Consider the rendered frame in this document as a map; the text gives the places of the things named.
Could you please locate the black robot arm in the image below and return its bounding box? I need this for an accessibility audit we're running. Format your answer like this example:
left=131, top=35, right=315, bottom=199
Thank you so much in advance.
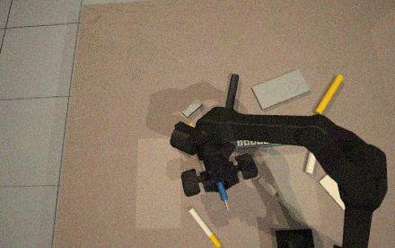
left=170, top=106, right=388, bottom=248

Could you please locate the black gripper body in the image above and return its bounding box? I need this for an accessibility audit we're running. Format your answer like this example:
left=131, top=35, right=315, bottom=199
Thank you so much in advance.
left=181, top=154, right=258, bottom=197

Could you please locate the dark grey cylinder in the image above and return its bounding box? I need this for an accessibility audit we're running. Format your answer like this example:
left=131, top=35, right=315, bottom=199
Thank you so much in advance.
left=225, top=74, right=239, bottom=109

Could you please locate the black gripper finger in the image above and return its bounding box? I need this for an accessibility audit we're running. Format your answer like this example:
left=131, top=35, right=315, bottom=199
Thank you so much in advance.
left=224, top=175, right=240, bottom=190
left=204, top=184, right=219, bottom=192

